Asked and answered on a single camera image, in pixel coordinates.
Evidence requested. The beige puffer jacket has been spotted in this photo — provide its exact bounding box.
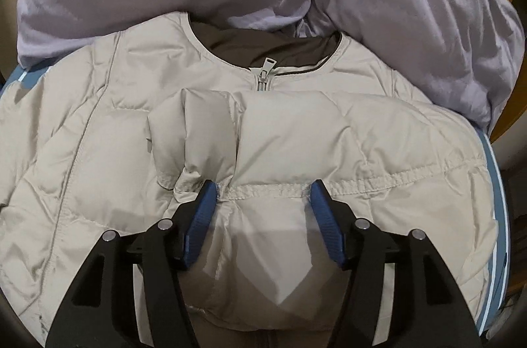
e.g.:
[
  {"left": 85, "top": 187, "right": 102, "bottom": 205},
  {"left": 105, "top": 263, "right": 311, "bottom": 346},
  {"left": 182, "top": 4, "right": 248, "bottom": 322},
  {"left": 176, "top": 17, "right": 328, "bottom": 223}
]
[{"left": 0, "top": 11, "right": 499, "bottom": 346}]

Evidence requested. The blue white striped bedsheet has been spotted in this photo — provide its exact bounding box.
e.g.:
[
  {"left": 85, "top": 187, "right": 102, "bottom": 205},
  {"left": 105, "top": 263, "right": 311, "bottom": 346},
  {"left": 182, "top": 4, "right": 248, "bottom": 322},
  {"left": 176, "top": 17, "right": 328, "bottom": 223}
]
[{"left": 7, "top": 65, "right": 512, "bottom": 345}]

